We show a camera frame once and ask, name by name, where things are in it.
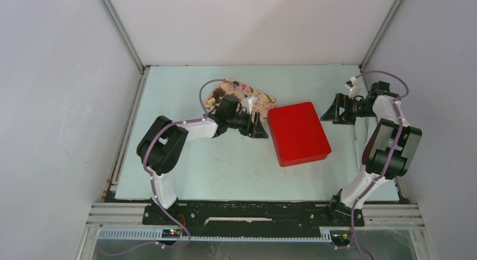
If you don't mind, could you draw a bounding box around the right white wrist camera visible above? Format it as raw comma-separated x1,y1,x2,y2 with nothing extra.
345,77,361,99

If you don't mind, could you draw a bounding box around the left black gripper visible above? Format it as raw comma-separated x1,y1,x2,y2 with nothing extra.
227,110,268,139

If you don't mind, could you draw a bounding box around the floral serving tray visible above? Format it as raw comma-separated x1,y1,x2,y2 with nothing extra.
200,78,277,123

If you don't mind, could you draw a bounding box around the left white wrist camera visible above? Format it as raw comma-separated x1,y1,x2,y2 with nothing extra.
242,96,259,114

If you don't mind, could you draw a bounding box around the steel tongs white handle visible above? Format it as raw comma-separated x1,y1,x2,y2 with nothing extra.
352,117,370,172

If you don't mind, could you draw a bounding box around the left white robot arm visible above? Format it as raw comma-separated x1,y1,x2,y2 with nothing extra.
136,95,268,225

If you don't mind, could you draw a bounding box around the dark chocolate on tray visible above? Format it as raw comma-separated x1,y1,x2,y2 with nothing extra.
212,87,226,104

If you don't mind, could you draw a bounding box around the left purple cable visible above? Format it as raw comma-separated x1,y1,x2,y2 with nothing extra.
98,78,239,257

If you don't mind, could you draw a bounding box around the red box lid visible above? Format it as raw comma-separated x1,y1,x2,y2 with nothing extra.
267,101,332,167

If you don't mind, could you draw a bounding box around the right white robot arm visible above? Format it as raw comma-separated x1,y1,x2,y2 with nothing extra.
320,81,422,225

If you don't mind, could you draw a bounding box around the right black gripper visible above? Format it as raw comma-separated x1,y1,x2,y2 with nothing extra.
321,93,377,125

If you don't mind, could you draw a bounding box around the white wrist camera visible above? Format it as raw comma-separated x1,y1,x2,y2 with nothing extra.
345,77,361,99
242,96,259,114

